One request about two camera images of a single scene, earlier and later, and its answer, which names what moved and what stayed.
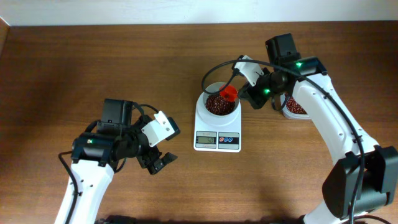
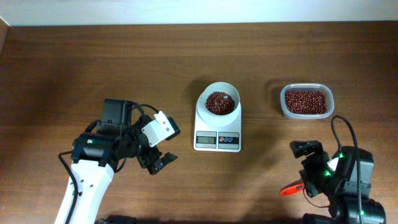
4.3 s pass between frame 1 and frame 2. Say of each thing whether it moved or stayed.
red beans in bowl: stayed
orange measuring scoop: moved
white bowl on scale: stayed
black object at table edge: stayed
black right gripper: moved
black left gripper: stayed
